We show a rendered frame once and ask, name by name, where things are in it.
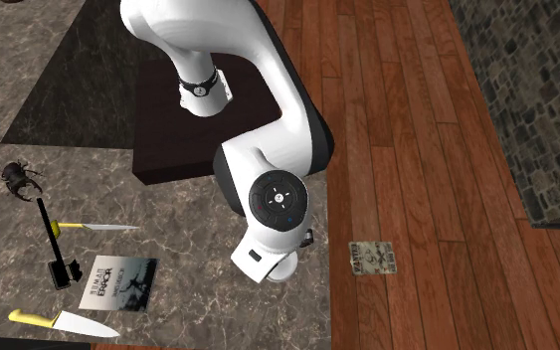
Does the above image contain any black long-handled kitchen tool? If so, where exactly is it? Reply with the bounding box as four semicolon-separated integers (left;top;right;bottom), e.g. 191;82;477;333
35;196;84;291

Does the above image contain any dark maroon robot stand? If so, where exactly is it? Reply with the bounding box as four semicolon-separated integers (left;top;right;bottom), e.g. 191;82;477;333
131;53;283;187

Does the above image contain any small yellow-handled knife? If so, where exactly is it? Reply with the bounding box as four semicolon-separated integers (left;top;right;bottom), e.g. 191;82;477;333
49;219;141;241

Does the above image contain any black beetle figure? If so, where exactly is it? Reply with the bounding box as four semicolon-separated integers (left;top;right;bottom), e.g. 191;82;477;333
0;160;45;203

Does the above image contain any grey book with dark figure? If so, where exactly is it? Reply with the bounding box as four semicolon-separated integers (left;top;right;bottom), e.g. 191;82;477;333
78;255;160;314

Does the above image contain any large yellow-handled knife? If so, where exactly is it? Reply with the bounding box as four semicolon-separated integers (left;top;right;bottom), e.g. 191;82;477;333
7;307;122;339

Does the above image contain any beige printed poster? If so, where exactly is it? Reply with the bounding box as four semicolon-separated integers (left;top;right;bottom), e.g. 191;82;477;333
347;240;400;277

